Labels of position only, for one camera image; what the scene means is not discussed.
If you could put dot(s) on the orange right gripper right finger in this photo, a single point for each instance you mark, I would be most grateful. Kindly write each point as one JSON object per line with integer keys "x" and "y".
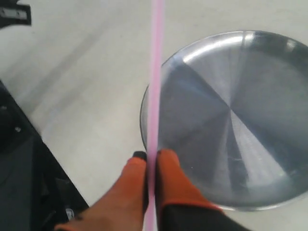
{"x": 180, "y": 205}

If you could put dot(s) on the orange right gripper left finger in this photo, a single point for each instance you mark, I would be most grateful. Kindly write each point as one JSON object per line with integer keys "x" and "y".
{"x": 122, "y": 208}

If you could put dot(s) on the pink plastic stick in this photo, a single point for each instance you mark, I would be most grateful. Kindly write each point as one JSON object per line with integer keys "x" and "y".
{"x": 157, "y": 30}

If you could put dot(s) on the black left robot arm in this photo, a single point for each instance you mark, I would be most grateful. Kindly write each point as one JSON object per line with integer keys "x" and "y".
{"x": 13, "y": 14}

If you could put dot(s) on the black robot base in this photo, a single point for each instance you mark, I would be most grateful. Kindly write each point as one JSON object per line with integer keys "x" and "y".
{"x": 35, "y": 192}

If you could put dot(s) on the round stainless steel plate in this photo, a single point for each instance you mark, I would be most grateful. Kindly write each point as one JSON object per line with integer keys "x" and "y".
{"x": 234, "y": 108}

